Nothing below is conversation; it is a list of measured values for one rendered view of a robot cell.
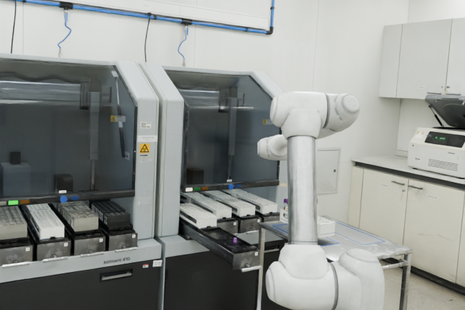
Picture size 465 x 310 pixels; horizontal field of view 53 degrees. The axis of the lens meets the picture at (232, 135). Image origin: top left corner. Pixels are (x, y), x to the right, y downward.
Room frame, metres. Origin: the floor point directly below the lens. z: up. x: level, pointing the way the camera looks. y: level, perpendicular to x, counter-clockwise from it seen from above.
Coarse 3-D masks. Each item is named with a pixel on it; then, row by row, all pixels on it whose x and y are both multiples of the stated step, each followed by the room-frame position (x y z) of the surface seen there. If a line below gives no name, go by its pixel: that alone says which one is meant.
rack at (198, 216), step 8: (184, 208) 2.41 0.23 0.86; (192, 208) 2.41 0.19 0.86; (200, 208) 2.42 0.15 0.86; (184, 216) 2.39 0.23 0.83; (192, 216) 2.29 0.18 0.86; (200, 216) 2.27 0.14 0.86; (208, 216) 2.28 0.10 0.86; (216, 216) 2.28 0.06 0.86; (200, 224) 2.23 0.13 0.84; (208, 224) 2.25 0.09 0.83; (216, 224) 2.27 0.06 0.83
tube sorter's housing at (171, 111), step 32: (160, 64) 2.62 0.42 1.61; (160, 96) 2.33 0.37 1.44; (160, 128) 2.31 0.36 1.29; (160, 160) 2.30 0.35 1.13; (160, 192) 2.29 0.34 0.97; (256, 192) 2.84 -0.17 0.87; (160, 224) 2.29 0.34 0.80; (192, 256) 2.29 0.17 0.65; (160, 288) 2.25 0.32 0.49; (192, 288) 2.29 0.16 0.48; (224, 288) 2.39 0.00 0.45
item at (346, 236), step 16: (272, 224) 2.35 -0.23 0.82; (336, 224) 2.41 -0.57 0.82; (320, 240) 2.13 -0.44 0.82; (336, 240) 2.14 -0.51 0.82; (352, 240) 2.15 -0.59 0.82; (368, 240) 2.16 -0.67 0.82; (384, 240) 2.18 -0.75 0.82; (336, 256) 1.92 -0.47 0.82; (384, 256) 1.98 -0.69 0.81; (256, 288) 2.36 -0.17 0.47; (256, 304) 2.35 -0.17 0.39; (400, 304) 2.07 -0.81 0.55
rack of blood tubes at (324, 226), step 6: (282, 210) 2.31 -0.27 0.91; (282, 216) 2.30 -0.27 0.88; (318, 216) 2.22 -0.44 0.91; (318, 222) 2.11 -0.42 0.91; (324, 222) 2.12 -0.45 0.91; (330, 222) 2.12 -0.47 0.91; (318, 228) 2.08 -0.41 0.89; (324, 228) 2.09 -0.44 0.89; (330, 228) 2.11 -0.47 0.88; (318, 234) 2.08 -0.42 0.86; (330, 234) 2.11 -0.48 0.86
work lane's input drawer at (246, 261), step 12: (180, 228) 2.36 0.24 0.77; (192, 228) 2.25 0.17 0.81; (204, 228) 2.22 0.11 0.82; (216, 228) 2.25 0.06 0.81; (204, 240) 2.14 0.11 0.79; (216, 240) 2.06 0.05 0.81; (228, 240) 2.11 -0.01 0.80; (240, 240) 2.09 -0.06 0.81; (216, 252) 2.04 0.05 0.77; (228, 252) 1.95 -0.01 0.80; (240, 252) 1.94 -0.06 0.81; (252, 252) 1.96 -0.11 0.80; (240, 264) 1.93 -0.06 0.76; (252, 264) 1.97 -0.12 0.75
